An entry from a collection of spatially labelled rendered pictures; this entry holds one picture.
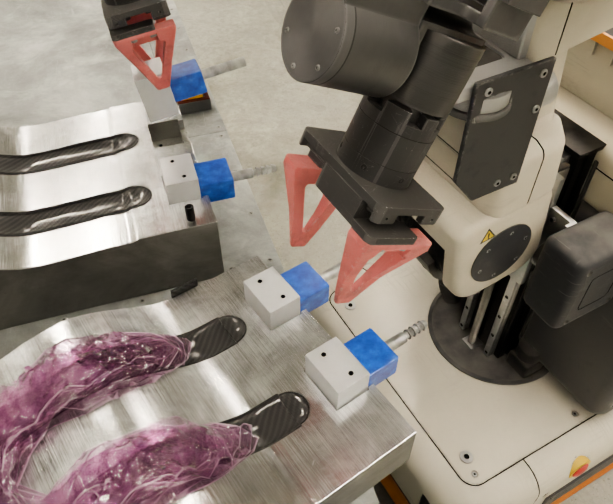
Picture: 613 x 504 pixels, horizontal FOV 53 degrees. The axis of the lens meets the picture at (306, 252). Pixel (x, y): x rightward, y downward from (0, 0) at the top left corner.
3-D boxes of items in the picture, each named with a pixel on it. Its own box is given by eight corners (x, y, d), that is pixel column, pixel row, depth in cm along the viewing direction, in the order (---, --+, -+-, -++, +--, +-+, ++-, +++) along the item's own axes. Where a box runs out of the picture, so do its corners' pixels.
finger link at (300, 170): (293, 287, 46) (345, 182, 42) (250, 229, 50) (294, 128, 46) (359, 283, 50) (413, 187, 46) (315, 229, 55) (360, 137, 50)
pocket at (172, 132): (186, 141, 83) (182, 118, 81) (194, 165, 80) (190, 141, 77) (152, 147, 82) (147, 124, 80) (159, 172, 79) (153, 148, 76)
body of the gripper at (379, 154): (369, 230, 40) (424, 130, 36) (293, 147, 46) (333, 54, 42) (434, 231, 44) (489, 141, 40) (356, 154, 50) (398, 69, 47)
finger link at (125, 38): (137, 105, 69) (104, 23, 63) (131, 80, 75) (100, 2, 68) (195, 87, 70) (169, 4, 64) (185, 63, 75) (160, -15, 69)
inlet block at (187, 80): (245, 73, 79) (234, 32, 75) (255, 89, 75) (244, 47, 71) (146, 105, 77) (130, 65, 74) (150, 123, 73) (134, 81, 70)
